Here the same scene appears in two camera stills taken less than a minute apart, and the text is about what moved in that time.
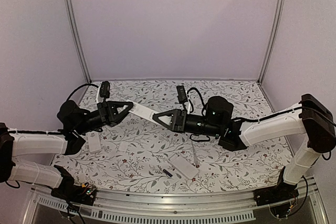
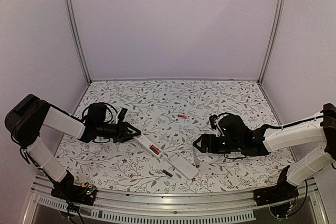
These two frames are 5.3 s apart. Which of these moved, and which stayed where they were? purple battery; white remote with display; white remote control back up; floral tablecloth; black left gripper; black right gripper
Moved: black right gripper; black left gripper; white remote with display
Stayed: floral tablecloth; white remote control back up; purple battery
